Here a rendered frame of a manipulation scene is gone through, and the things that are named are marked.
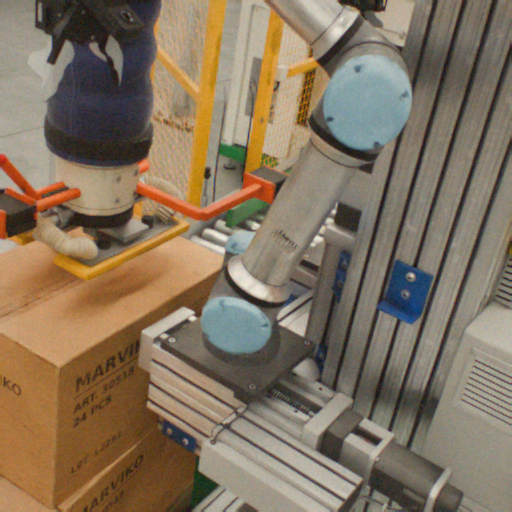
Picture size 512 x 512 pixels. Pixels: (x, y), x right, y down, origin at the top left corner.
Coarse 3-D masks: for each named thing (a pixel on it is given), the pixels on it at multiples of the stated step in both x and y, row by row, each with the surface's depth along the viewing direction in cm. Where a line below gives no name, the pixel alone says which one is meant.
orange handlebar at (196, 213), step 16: (144, 160) 180; (64, 192) 159; (80, 192) 162; (144, 192) 167; (160, 192) 166; (240, 192) 173; (256, 192) 176; (48, 208) 156; (176, 208) 164; (192, 208) 162; (208, 208) 163; (224, 208) 167
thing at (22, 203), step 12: (0, 192) 153; (12, 192) 153; (0, 204) 149; (12, 204) 150; (24, 204) 151; (36, 204) 150; (0, 216) 145; (12, 216) 145; (24, 216) 148; (36, 216) 152; (0, 228) 146; (12, 228) 147; (24, 228) 149
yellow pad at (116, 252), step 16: (160, 224) 178; (176, 224) 180; (96, 240) 167; (112, 240) 168; (144, 240) 171; (160, 240) 174; (64, 256) 160; (112, 256) 163; (128, 256) 165; (80, 272) 157; (96, 272) 158
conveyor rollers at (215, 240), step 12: (336, 204) 332; (252, 216) 311; (264, 216) 310; (216, 228) 299; (228, 228) 297; (240, 228) 298; (252, 228) 302; (324, 228) 309; (192, 240) 285; (204, 240) 284; (216, 240) 290; (216, 252) 281
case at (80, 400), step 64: (0, 256) 180; (192, 256) 194; (0, 320) 159; (64, 320) 162; (128, 320) 166; (0, 384) 162; (64, 384) 153; (128, 384) 175; (0, 448) 171; (64, 448) 163; (128, 448) 187
